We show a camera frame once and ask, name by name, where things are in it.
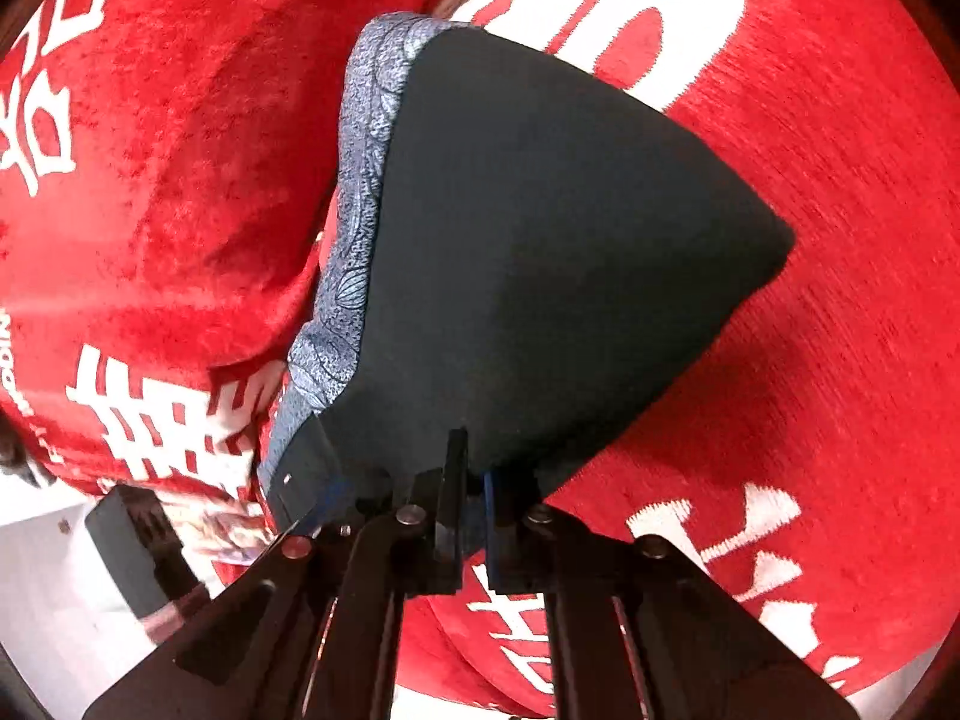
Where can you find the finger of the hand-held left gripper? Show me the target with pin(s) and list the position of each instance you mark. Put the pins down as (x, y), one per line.
(301, 469)

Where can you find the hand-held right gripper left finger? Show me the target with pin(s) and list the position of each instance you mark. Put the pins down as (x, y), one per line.
(450, 525)

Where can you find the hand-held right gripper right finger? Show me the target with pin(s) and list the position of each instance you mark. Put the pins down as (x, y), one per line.
(514, 551)

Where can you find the black pants with blue trim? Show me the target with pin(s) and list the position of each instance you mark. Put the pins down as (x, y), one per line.
(540, 240)

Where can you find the red printed bed sheet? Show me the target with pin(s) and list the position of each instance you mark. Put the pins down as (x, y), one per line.
(825, 427)

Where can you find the red printed quilt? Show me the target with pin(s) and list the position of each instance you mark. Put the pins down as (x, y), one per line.
(150, 165)

